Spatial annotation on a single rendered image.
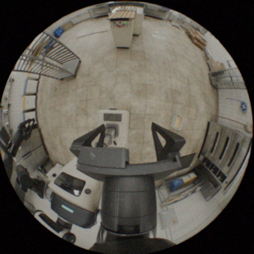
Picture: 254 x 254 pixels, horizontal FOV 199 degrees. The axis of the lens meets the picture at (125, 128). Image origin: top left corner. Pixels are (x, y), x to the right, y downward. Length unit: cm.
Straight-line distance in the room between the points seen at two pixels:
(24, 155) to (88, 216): 322
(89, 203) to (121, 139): 111
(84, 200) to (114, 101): 141
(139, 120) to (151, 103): 42
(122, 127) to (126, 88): 74
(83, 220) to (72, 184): 17
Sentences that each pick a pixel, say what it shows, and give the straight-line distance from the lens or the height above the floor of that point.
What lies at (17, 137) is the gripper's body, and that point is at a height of 138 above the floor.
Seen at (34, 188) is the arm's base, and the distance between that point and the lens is 51.
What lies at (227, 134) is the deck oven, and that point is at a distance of 278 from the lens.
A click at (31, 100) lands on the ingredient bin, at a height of 35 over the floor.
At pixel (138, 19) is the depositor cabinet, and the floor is 66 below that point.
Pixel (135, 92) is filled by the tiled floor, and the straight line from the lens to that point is 145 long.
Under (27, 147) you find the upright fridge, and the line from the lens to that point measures 347.
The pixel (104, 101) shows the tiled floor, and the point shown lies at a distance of 148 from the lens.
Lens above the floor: 140
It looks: 75 degrees down
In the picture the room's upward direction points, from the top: 177 degrees counter-clockwise
